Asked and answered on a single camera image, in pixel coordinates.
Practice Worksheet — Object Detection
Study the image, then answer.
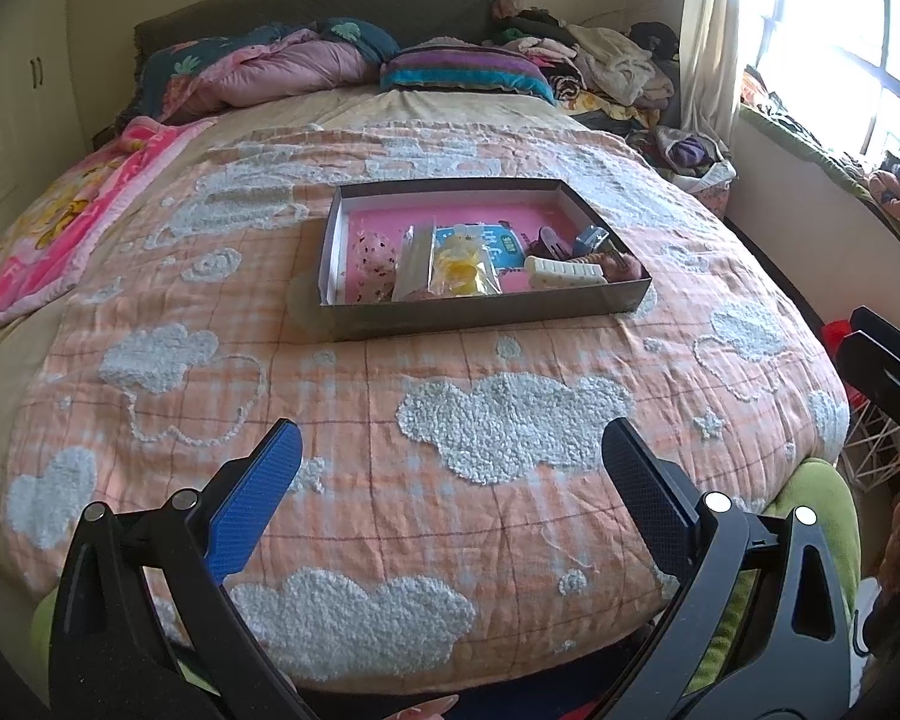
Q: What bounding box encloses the pink pompom hair tie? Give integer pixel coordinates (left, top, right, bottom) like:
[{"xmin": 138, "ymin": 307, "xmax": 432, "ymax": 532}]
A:
[{"xmin": 602, "ymin": 250, "xmax": 644, "ymax": 285}]

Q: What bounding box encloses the white cloud hair claw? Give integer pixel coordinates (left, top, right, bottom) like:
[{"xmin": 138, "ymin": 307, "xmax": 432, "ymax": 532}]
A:
[{"xmin": 523, "ymin": 255, "xmax": 606, "ymax": 289}]

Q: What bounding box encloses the blue rectangular hair clip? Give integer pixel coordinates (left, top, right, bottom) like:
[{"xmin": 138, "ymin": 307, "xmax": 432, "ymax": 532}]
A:
[{"xmin": 572, "ymin": 224, "xmax": 610, "ymax": 259}]

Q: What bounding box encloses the polka dot bow hair clip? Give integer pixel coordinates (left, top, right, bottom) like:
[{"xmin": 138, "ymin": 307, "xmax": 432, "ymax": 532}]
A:
[{"xmin": 351, "ymin": 231, "xmax": 398, "ymax": 302}]

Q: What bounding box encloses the dark red hair clip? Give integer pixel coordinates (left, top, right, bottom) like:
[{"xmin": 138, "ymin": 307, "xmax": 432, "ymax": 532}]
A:
[{"xmin": 528, "ymin": 226, "xmax": 572, "ymax": 262}]

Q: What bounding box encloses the yellow hair ring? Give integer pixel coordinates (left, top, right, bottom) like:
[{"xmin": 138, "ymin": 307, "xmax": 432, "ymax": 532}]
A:
[{"xmin": 433, "ymin": 253, "xmax": 497, "ymax": 298}]

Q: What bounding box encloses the red bead earring card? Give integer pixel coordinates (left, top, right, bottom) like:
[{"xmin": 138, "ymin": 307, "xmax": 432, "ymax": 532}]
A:
[{"xmin": 432, "ymin": 224, "xmax": 502, "ymax": 298}]

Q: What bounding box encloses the person's left hand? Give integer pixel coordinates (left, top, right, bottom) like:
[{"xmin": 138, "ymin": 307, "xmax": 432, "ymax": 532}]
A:
[{"xmin": 386, "ymin": 694, "xmax": 458, "ymax": 720}]

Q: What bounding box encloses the red plastic bag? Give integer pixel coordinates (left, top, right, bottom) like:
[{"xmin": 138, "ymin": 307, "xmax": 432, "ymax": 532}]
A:
[{"xmin": 821, "ymin": 320, "xmax": 854, "ymax": 359}]

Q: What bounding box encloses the floral fabric laundry basket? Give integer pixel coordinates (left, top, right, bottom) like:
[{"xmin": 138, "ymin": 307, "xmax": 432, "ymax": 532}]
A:
[{"xmin": 626, "ymin": 125, "xmax": 738, "ymax": 220}]

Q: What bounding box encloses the orange plaid cloud quilt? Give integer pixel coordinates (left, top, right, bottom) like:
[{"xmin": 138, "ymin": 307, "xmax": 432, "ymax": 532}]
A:
[{"xmin": 1, "ymin": 124, "xmax": 848, "ymax": 692}]

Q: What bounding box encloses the dark cardboard box tray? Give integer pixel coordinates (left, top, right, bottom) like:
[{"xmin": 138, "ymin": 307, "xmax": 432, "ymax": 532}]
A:
[{"xmin": 317, "ymin": 177, "xmax": 652, "ymax": 340}]

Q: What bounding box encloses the pink cartoon blanket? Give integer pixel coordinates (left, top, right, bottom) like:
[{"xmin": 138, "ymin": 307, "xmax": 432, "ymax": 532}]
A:
[{"xmin": 0, "ymin": 115, "xmax": 215, "ymax": 328}]

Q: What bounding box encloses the cream curtain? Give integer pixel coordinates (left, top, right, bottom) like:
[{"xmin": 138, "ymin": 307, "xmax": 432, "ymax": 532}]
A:
[{"xmin": 679, "ymin": 0, "xmax": 743, "ymax": 149}]

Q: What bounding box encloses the pile of clothes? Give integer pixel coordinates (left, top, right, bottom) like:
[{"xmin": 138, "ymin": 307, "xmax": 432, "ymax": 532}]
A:
[{"xmin": 489, "ymin": 0, "xmax": 676, "ymax": 128}]

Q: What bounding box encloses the pink and navy comforter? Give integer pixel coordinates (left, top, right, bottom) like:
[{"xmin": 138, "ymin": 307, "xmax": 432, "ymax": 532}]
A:
[{"xmin": 126, "ymin": 16, "xmax": 400, "ymax": 124}]

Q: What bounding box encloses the cream wardrobe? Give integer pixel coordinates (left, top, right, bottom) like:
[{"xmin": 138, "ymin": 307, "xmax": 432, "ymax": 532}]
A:
[{"xmin": 0, "ymin": 0, "xmax": 86, "ymax": 234}]

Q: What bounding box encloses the purple teal striped pillow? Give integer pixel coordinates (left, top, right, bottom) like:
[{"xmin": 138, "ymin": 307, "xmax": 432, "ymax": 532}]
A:
[{"xmin": 380, "ymin": 37, "xmax": 557, "ymax": 106}]

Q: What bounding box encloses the dark green headboard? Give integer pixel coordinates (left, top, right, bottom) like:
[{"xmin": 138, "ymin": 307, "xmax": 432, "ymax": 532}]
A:
[{"xmin": 134, "ymin": 0, "xmax": 494, "ymax": 62}]

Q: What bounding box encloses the white wire rack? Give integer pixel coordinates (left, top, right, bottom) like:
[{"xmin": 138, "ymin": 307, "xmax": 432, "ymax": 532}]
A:
[{"xmin": 839, "ymin": 401, "xmax": 900, "ymax": 493}]

